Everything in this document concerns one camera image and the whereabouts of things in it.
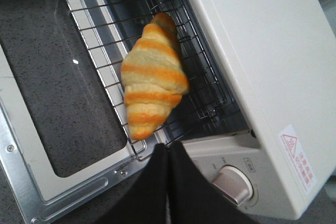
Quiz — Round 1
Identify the metal wire oven rack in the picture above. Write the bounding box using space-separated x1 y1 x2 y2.
67 0 228 161

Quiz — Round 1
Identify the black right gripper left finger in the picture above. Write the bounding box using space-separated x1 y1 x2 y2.
95 144 169 223

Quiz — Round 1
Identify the white toaster oven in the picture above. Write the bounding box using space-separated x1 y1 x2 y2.
89 0 336 221

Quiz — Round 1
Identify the golden striped croissant bread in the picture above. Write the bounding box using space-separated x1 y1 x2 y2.
121 13 190 141

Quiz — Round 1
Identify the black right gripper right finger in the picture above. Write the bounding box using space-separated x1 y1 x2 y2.
169 142 255 223

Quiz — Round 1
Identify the oven glass door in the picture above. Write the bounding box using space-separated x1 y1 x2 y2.
1 0 162 223

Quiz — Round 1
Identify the upper beige oven knob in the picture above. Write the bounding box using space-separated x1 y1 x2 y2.
212 165 254 206

